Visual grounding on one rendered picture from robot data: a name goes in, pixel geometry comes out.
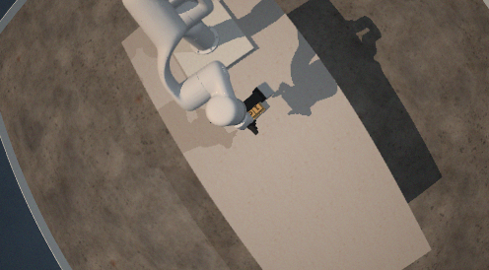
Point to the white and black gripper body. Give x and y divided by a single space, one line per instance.
247 120

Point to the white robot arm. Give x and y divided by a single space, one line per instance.
166 24

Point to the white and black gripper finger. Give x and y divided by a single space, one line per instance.
252 127

